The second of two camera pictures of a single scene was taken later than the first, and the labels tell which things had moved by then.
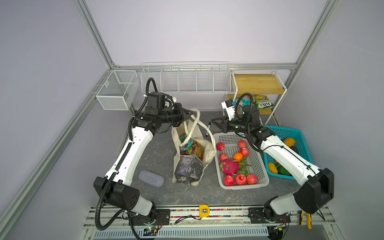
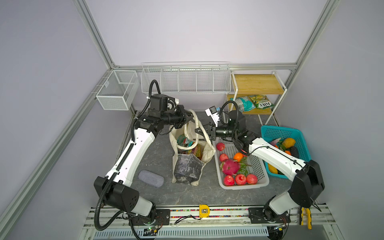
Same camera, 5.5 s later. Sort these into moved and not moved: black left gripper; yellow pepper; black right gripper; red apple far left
Moved: black right gripper
Not moved: red apple far left; black left gripper; yellow pepper
